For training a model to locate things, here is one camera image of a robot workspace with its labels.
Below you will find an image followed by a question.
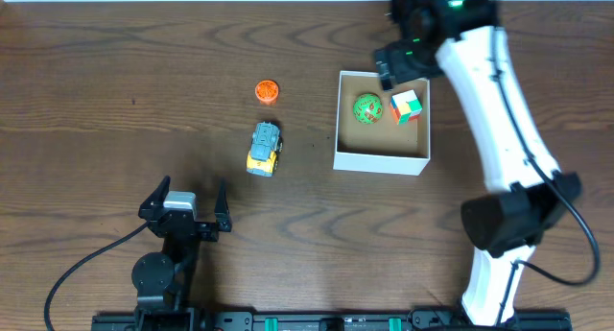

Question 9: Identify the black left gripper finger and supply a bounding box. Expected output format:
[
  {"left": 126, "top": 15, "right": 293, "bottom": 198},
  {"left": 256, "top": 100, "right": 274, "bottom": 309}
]
[
  {"left": 214, "top": 180, "right": 230, "bottom": 225},
  {"left": 141, "top": 176, "right": 171, "bottom": 209}
]

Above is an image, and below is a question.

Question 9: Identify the green numbered ball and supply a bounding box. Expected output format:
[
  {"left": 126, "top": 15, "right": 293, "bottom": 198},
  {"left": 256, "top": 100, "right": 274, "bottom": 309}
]
[{"left": 352, "top": 93, "right": 383, "bottom": 125}]

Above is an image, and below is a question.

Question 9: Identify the yellow grey toy truck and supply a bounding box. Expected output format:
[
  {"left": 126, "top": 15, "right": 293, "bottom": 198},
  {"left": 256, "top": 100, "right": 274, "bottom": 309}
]
[{"left": 246, "top": 122, "right": 283, "bottom": 177}]

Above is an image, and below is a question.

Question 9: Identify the orange round toy disc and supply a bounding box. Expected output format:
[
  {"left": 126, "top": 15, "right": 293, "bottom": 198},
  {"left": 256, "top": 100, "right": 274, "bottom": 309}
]
[{"left": 254, "top": 80, "right": 280, "bottom": 106}]

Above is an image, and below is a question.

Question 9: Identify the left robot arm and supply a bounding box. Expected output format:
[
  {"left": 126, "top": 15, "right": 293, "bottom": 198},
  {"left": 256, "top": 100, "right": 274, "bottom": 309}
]
[{"left": 131, "top": 177, "right": 232, "bottom": 330}]

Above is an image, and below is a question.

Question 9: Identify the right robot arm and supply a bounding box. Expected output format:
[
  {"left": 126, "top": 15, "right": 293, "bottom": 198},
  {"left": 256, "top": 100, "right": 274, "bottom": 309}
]
[{"left": 374, "top": 0, "right": 581, "bottom": 330}]

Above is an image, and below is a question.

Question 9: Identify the multicolour puzzle cube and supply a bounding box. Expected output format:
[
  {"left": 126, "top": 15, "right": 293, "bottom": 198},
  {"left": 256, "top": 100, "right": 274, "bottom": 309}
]
[{"left": 390, "top": 90, "right": 422, "bottom": 125}]

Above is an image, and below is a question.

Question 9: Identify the white cardboard box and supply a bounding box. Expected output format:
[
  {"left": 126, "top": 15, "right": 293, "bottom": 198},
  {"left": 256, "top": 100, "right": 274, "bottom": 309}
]
[{"left": 333, "top": 70, "right": 431, "bottom": 176}]

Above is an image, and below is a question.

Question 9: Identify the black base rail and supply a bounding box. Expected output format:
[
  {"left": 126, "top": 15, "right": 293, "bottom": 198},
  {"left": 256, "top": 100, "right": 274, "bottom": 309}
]
[{"left": 90, "top": 307, "right": 573, "bottom": 331}]

